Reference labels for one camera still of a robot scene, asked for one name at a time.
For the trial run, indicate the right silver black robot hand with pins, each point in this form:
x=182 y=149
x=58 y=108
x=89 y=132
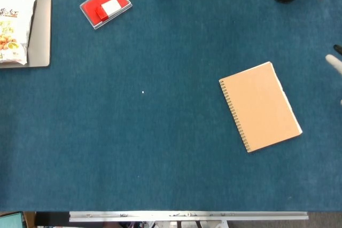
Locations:
x=335 y=62

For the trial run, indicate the kraft cover spiral notebook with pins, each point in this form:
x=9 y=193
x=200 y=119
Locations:
x=260 y=105

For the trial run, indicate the red and white block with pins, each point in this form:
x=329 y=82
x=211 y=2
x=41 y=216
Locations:
x=110 y=7

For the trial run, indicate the blue felt table cloth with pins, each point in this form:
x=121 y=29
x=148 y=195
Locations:
x=160 y=132

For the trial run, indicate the red ink pad tray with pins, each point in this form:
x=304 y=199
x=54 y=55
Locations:
x=91 y=13

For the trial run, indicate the white snack bag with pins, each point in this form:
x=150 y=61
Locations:
x=13 y=25

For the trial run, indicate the teal flat object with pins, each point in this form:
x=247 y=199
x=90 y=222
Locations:
x=10 y=220

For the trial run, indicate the aluminium table edge rail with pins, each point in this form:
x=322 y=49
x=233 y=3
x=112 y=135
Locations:
x=187 y=216

